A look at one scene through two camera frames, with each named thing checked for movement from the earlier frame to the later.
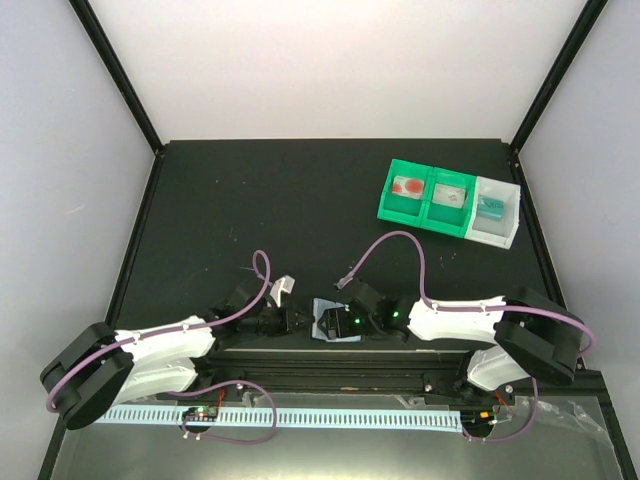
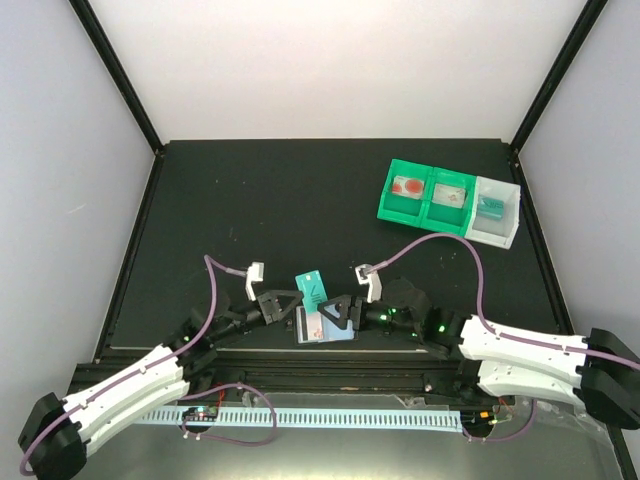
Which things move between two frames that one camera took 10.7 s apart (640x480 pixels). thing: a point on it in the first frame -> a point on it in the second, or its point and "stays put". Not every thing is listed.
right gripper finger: (337, 331) -> (343, 305)
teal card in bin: (490, 208) stays put
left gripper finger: (301, 326) -> (277, 304)
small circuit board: (201, 413) stays put
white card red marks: (449, 195) stays put
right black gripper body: (364, 325) stays put
